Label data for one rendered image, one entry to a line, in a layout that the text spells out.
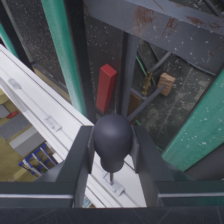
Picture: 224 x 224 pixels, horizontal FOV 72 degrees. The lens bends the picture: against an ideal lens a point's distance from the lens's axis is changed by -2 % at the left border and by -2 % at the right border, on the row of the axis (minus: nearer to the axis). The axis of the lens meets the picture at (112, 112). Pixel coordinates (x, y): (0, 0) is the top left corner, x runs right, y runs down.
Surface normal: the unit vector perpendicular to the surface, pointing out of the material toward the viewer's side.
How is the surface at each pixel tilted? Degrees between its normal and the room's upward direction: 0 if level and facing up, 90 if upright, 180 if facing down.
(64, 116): 90
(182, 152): 0
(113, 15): 0
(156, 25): 0
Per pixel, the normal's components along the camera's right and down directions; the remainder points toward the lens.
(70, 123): 0.01, -0.59
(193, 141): -0.69, 0.58
